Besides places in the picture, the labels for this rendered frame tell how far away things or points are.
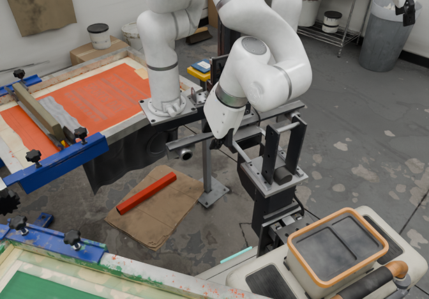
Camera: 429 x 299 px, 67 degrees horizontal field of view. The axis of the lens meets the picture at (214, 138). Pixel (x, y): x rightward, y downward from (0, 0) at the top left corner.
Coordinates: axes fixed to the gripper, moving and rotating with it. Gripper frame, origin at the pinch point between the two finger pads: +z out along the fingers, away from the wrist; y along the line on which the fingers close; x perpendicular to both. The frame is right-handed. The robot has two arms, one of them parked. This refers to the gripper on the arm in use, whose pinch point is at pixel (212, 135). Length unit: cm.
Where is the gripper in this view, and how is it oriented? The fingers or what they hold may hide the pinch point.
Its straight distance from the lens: 82.4
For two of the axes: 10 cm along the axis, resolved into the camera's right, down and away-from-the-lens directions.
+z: -2.7, 5.8, 7.7
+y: 3.4, 8.1, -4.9
